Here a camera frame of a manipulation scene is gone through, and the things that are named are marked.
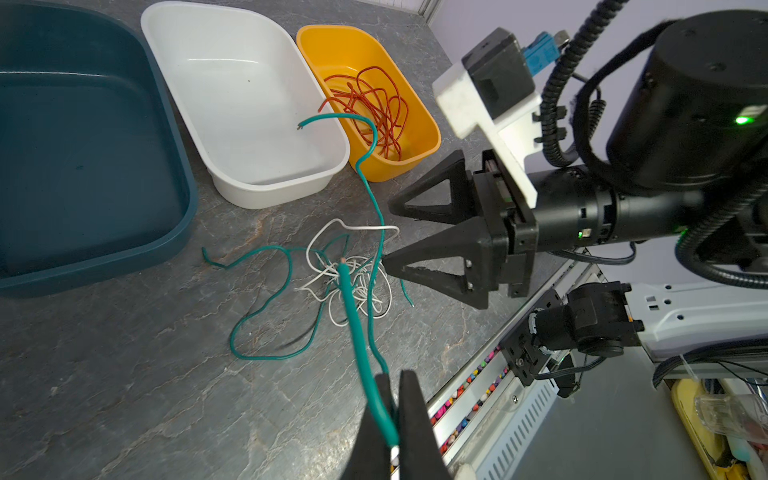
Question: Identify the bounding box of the yellow crate under table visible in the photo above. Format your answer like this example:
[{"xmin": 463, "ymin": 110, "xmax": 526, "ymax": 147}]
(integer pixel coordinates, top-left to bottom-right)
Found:
[{"xmin": 671, "ymin": 379, "xmax": 749, "ymax": 480}]

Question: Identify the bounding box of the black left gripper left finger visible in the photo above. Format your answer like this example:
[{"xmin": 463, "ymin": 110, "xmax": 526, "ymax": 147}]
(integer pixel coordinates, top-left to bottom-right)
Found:
[{"xmin": 340, "ymin": 405, "xmax": 391, "ymax": 480}]

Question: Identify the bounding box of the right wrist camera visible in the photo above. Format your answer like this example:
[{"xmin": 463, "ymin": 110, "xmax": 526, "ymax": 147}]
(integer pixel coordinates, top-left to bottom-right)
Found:
[{"xmin": 432, "ymin": 28, "xmax": 569, "ymax": 208}]

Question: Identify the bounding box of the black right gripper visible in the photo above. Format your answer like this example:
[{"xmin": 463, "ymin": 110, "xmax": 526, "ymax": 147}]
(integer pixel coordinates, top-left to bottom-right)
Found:
[{"xmin": 382, "ymin": 150, "xmax": 600, "ymax": 310}]

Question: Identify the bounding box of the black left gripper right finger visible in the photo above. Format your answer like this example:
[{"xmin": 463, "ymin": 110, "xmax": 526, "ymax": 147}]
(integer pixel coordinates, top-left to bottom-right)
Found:
[{"xmin": 397, "ymin": 370, "xmax": 451, "ymax": 480}]

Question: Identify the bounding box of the green cable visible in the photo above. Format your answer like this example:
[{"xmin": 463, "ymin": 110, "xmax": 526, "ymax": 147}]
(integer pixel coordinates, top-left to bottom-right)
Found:
[
  {"xmin": 201, "ymin": 233, "xmax": 352, "ymax": 362},
  {"xmin": 296, "ymin": 112, "xmax": 415, "ymax": 448}
]

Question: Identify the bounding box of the teal plastic bin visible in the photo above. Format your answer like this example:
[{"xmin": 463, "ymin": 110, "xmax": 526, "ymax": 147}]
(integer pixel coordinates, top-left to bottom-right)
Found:
[{"xmin": 1, "ymin": 1, "xmax": 198, "ymax": 298}]

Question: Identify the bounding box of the white cable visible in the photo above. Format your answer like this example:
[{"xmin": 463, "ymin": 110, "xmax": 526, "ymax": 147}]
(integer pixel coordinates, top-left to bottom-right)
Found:
[{"xmin": 293, "ymin": 218, "xmax": 401, "ymax": 329}]

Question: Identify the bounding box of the white plastic bin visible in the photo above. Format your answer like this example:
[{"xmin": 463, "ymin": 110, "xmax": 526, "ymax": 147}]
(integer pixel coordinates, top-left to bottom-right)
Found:
[{"xmin": 140, "ymin": 1, "xmax": 350, "ymax": 209}]

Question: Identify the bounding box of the yellow plastic bin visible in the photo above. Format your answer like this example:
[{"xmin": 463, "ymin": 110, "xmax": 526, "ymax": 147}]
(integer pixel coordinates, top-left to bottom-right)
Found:
[{"xmin": 296, "ymin": 25, "xmax": 442, "ymax": 183}]

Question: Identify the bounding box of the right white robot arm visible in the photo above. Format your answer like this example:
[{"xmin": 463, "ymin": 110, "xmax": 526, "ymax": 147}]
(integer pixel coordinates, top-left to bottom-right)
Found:
[{"xmin": 382, "ymin": 1, "xmax": 767, "ymax": 393}]

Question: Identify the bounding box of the colourful bead strip rail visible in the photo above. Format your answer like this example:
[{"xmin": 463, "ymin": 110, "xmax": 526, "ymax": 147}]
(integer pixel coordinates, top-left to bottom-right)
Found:
[{"xmin": 428, "ymin": 262, "xmax": 601, "ymax": 479}]

